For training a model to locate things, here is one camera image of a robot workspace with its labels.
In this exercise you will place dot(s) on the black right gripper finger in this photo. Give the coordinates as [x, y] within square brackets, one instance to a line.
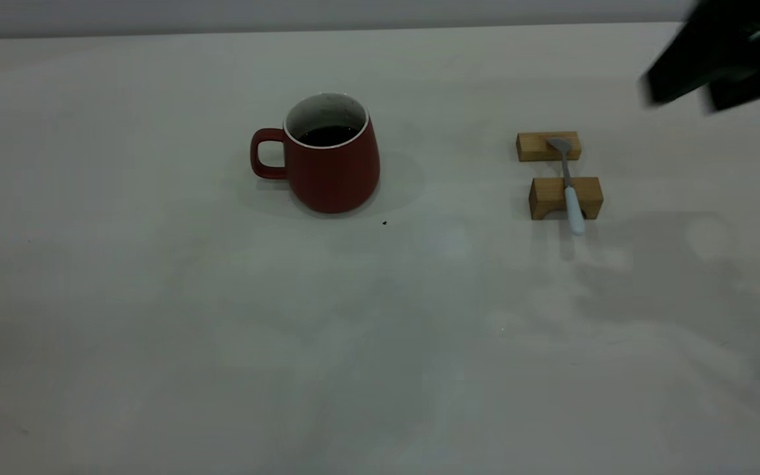
[677, 76]
[749, 89]

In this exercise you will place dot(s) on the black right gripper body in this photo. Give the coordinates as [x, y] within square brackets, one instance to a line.
[749, 26]

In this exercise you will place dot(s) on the flat rectangular wooden block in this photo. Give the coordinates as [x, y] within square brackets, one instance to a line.
[532, 146]

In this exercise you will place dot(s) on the red ceramic mug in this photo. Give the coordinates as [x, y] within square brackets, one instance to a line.
[330, 175]

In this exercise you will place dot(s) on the arched wooden block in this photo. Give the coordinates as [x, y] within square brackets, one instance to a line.
[546, 192]

